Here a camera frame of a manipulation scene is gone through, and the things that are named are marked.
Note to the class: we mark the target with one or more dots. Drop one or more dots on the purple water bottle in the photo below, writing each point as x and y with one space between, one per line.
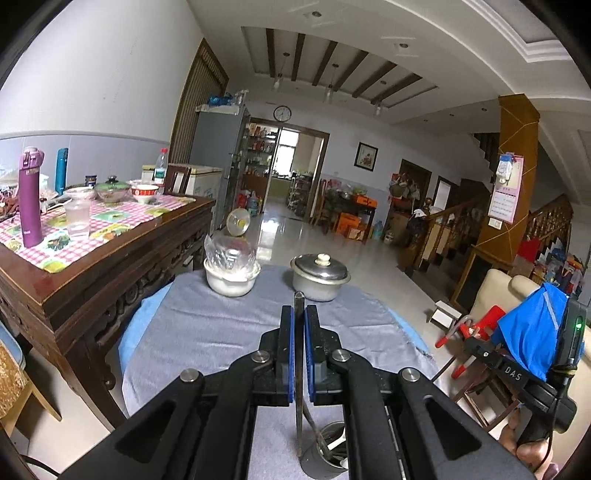
28 196

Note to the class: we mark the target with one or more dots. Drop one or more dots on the white bowl with plastic bag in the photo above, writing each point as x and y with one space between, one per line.
230 265

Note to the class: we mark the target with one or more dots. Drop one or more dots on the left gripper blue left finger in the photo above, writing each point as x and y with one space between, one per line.
275 386

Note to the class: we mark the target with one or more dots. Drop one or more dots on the dark chopstick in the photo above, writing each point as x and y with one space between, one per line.
299 310

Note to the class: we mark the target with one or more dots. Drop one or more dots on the pink wall calendar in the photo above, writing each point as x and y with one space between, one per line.
506 191

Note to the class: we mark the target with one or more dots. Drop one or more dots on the grey table cloth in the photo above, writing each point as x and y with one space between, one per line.
258 322

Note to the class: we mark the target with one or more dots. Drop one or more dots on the person's right hand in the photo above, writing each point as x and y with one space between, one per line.
537 455

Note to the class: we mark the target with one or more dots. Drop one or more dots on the white chest freezer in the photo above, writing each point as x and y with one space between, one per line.
203 181

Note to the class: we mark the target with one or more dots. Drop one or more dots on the grey refrigerator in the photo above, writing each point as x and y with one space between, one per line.
219 141

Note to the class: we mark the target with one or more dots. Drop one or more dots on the orange cardboard box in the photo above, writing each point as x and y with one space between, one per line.
350 226

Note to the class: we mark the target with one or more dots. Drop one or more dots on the glass lidded bowl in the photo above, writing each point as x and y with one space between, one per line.
112 190

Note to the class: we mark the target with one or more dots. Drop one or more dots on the round wall clock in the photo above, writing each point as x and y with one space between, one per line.
282 113

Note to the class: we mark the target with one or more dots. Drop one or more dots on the dark wooden chair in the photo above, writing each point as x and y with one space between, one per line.
478 390

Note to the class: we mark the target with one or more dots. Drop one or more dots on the blue under cloth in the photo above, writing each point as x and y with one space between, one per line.
138 318

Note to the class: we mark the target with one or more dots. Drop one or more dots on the teal thermos bottle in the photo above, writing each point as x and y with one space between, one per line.
61 170

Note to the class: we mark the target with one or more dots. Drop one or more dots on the clear plastic drink bottle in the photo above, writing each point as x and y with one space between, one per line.
160 167

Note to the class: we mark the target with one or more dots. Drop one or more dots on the blue water jug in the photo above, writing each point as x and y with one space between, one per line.
378 229

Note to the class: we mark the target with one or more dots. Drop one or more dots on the dark metal utensil cup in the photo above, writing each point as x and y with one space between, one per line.
316 466

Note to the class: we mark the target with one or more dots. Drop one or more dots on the dark carved wooden sideboard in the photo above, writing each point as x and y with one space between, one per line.
74 317

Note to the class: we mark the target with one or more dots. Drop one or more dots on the aluminium pot with lid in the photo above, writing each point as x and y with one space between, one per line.
319 276

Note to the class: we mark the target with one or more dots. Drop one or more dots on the red patterned white bowl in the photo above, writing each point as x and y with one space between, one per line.
144 193

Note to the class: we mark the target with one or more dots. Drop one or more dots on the blue jacket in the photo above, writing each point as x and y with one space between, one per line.
530 331

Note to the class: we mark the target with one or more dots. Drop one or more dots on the small white step stool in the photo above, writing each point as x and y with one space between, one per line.
444 316

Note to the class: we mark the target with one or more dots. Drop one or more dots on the wooden column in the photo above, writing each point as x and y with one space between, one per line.
519 128

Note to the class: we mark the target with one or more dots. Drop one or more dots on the wooden stair railing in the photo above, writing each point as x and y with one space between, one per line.
456 230

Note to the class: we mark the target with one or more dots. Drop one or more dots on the framed wall picture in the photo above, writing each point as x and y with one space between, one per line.
366 157

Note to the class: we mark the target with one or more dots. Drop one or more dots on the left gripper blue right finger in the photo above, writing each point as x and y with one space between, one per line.
325 377

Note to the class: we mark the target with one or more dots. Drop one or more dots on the small yellow desk fan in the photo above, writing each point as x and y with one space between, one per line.
237 222

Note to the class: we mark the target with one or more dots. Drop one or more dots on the clear glass jar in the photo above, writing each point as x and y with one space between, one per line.
78 218

